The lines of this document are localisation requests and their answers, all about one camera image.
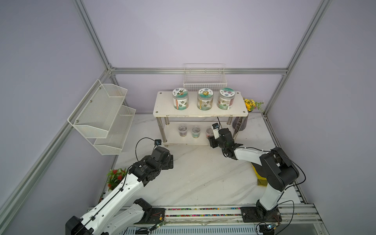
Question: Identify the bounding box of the small red-based clear cup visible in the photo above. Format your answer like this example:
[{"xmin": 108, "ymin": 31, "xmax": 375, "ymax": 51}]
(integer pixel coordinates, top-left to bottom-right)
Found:
[{"xmin": 206, "ymin": 127, "xmax": 214, "ymax": 139}]

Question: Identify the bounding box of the pink flower lid seed container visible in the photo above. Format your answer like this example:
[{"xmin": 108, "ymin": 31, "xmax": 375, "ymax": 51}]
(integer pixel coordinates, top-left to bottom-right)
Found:
[{"xmin": 217, "ymin": 88, "xmax": 236, "ymax": 110}]

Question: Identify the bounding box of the sunflower lid seed container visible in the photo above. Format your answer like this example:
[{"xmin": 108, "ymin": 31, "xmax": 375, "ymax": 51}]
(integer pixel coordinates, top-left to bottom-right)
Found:
[{"xmin": 197, "ymin": 88, "xmax": 213, "ymax": 111}]

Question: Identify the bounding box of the strawberry lid seed container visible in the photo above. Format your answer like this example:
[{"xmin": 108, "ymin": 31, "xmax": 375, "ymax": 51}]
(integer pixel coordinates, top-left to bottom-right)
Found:
[{"xmin": 172, "ymin": 88, "xmax": 189, "ymax": 110}]

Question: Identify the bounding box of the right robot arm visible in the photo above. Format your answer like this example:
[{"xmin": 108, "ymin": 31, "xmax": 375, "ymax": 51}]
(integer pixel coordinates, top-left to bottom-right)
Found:
[{"xmin": 209, "ymin": 123, "xmax": 300, "ymax": 212}]

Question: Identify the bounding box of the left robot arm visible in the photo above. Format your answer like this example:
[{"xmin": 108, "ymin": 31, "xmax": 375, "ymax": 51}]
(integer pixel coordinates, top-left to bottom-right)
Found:
[{"xmin": 65, "ymin": 146, "xmax": 173, "ymax": 235}]

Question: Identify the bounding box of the white two-tier shelf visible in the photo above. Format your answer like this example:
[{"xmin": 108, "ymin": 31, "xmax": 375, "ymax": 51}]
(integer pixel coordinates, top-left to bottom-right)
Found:
[{"xmin": 153, "ymin": 91, "xmax": 248, "ymax": 146}]

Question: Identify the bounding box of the yellow sunflower plant pot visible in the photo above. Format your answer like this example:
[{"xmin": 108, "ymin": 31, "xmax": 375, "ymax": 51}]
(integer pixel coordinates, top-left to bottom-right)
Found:
[{"xmin": 232, "ymin": 99, "xmax": 264, "ymax": 131}]

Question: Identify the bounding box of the red flower plant pot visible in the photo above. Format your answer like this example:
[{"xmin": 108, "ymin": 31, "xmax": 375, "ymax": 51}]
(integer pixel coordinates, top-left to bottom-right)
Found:
[{"xmin": 107, "ymin": 168, "xmax": 127, "ymax": 191}]

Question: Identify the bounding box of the black yellow work glove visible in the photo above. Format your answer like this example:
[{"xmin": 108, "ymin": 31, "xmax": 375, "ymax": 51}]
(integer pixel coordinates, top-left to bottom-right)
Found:
[{"xmin": 252, "ymin": 165, "xmax": 268, "ymax": 187}]

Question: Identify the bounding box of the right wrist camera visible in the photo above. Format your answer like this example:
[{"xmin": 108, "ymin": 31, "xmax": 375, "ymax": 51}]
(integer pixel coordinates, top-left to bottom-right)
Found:
[{"xmin": 211, "ymin": 122, "xmax": 220, "ymax": 139}]

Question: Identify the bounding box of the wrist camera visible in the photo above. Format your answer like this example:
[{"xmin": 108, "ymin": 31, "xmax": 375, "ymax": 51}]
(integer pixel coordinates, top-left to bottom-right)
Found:
[
  {"xmin": 154, "ymin": 139, "xmax": 163, "ymax": 148},
  {"xmin": 211, "ymin": 122, "xmax": 220, "ymax": 139}
]

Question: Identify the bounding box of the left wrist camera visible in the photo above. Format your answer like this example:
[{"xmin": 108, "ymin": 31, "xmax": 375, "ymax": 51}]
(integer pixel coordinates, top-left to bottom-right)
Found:
[{"xmin": 154, "ymin": 139, "xmax": 163, "ymax": 148}]

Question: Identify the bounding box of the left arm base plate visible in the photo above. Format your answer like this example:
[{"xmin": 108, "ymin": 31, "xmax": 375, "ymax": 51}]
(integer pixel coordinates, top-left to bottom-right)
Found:
[{"xmin": 134, "ymin": 208, "xmax": 166, "ymax": 225}]

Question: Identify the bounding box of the white wire basket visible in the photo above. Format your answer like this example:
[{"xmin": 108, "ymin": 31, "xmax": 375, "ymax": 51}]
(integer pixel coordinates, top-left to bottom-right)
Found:
[{"xmin": 183, "ymin": 63, "xmax": 228, "ymax": 92}]

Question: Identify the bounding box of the white mesh wall rack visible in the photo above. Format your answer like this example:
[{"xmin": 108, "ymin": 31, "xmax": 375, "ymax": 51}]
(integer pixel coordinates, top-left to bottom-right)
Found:
[{"xmin": 68, "ymin": 81, "xmax": 136, "ymax": 155}]

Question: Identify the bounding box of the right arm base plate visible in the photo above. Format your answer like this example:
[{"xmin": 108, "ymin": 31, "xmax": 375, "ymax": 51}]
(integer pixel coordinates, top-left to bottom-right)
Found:
[{"xmin": 240, "ymin": 206, "xmax": 282, "ymax": 223}]

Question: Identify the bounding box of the aluminium front rail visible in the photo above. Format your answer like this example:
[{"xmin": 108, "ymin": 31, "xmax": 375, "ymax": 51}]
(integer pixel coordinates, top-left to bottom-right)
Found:
[{"xmin": 77, "ymin": 204, "xmax": 330, "ymax": 235}]

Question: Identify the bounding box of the aluminium cage frame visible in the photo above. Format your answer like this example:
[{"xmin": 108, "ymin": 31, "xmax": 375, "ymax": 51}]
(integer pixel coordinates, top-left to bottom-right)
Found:
[{"xmin": 1, "ymin": 1, "xmax": 331, "ymax": 234}]

